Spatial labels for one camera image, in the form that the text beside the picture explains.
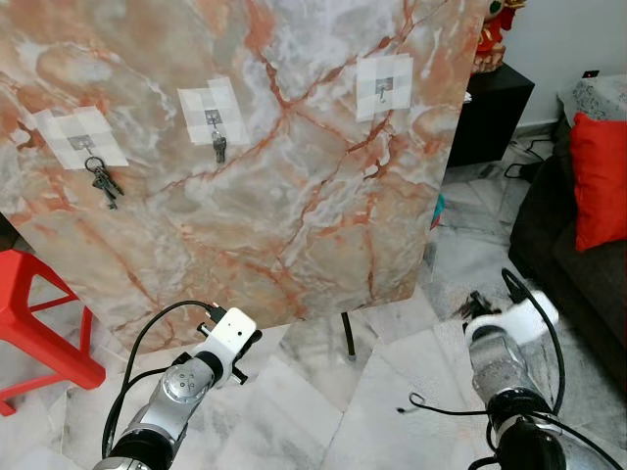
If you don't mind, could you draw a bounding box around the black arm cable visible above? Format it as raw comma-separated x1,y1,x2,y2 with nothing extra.
502,267,569,417
101,300,228,461

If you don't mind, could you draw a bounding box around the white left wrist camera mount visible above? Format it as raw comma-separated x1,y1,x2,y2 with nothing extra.
199,307,259,371

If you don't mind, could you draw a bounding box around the dark grey sofa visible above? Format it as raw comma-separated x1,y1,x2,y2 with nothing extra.
509,122,627,344

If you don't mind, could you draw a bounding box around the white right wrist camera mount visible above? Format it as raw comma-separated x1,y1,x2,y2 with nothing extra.
478,290,561,346

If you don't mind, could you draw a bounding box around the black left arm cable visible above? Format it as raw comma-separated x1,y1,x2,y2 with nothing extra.
101,300,228,461

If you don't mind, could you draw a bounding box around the red plastic stool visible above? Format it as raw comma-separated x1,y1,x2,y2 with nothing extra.
0,250,107,417

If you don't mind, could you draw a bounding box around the teal plastic object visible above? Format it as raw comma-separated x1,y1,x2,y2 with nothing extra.
429,194,445,232

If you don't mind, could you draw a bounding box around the red seated figurine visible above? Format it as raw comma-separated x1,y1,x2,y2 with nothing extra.
473,0,528,76

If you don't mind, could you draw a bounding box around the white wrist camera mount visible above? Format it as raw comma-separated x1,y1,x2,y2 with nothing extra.
478,290,561,346
199,307,259,371

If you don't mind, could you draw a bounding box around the thin loose black cable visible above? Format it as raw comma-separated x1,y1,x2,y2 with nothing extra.
397,392,496,419

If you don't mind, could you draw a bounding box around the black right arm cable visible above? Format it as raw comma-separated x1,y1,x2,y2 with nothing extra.
502,267,569,417

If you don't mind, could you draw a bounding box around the white taped adhesive wall hook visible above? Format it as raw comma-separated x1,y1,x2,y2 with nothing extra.
355,54,414,121
178,78,248,146
34,106,128,170

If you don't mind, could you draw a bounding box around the tall black side cabinet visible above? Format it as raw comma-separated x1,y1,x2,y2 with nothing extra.
446,64,537,169

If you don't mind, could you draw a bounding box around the marble pattern panel board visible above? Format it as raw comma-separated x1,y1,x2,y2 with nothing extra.
0,0,493,352

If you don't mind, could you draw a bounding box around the red cushion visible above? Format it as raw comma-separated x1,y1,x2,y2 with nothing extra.
570,113,627,253

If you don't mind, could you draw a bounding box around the grey patterned cloth cover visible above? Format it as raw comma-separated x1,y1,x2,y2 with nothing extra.
558,74,627,126

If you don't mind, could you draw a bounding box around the key bunch with large ring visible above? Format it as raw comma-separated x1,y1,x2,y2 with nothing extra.
84,155,125,210

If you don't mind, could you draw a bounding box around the black panel stand leg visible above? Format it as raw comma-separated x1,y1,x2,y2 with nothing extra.
340,311,356,361

